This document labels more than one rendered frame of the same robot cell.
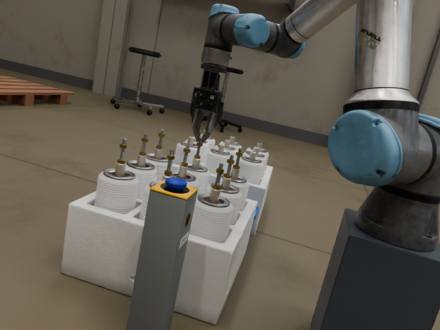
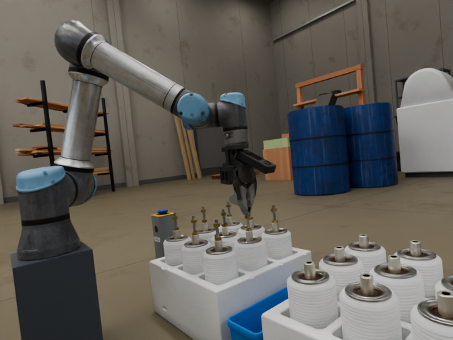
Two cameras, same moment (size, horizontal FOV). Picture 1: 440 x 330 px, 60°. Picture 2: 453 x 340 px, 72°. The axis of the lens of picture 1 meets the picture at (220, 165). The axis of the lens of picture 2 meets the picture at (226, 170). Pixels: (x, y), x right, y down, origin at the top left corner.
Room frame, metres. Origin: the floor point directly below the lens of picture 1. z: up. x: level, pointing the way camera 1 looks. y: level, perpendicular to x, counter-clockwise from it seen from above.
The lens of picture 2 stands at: (1.66, -0.68, 0.51)
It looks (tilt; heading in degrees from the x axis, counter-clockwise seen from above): 2 degrees down; 131
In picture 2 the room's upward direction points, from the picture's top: 6 degrees counter-clockwise
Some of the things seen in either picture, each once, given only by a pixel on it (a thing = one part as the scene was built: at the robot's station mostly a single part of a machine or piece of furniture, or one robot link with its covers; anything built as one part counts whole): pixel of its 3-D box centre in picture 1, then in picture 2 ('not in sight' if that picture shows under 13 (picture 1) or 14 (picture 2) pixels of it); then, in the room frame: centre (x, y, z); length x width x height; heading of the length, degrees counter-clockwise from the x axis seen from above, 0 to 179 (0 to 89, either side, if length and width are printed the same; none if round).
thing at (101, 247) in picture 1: (171, 232); (230, 282); (0.97, 0.09, 0.09); 0.39 x 0.39 x 0.18; 79
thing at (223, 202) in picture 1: (213, 200); (176, 238); (0.83, 0.00, 0.25); 0.08 x 0.08 x 0.01
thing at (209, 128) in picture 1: (209, 128); (236, 200); (1.06, 0.05, 0.38); 0.06 x 0.03 x 0.09; 176
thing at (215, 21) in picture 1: (222, 28); (232, 112); (1.07, 0.07, 0.64); 0.09 x 0.08 x 0.11; 37
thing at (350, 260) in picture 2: (220, 152); (340, 260); (1.38, 0.01, 0.25); 0.08 x 0.08 x 0.01
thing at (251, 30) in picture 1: (249, 31); (200, 115); (1.00, 0.00, 0.64); 0.11 x 0.11 x 0.08; 37
